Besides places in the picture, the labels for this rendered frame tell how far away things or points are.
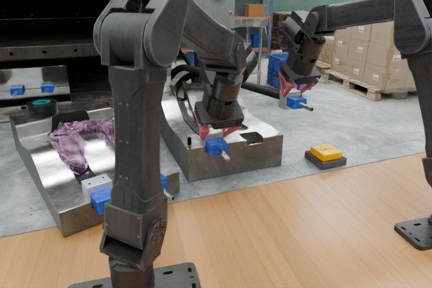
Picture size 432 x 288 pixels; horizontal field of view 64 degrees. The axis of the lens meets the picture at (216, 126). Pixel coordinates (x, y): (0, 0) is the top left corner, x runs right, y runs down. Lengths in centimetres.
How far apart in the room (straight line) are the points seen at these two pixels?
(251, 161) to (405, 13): 47
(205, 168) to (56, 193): 33
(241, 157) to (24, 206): 51
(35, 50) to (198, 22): 108
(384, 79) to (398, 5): 389
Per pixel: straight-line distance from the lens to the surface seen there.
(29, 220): 82
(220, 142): 81
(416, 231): 79
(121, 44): 44
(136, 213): 49
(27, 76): 156
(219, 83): 69
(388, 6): 78
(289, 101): 102
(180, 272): 61
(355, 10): 84
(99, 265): 66
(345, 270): 66
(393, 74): 467
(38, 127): 104
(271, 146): 90
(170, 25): 44
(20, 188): 95
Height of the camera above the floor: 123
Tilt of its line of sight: 21 degrees down
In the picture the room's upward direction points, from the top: straight up
